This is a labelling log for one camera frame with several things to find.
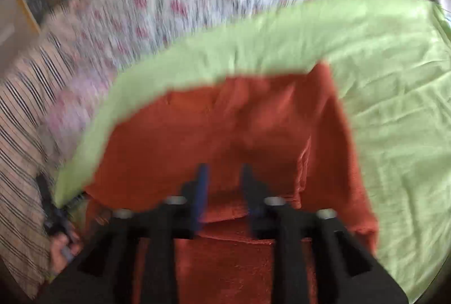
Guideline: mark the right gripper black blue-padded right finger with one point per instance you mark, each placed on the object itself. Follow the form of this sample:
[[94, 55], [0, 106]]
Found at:
[[315, 258]]

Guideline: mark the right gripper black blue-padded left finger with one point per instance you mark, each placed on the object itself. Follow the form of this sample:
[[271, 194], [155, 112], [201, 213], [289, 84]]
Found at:
[[132, 258]]

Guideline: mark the orange knit sweater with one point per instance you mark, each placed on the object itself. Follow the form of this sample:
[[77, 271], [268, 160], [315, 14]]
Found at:
[[290, 129]]

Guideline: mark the person's left hand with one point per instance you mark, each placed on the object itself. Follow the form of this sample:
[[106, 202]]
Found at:
[[60, 243]]

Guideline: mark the pink floral pillow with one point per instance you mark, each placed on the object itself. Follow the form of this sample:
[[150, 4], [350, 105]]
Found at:
[[75, 107]]

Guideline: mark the beige plaid blanket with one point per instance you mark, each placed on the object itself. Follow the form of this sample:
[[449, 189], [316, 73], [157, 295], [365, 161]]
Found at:
[[29, 88]]

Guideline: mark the light green bed sheet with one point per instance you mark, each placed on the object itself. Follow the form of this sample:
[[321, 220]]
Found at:
[[390, 61]]

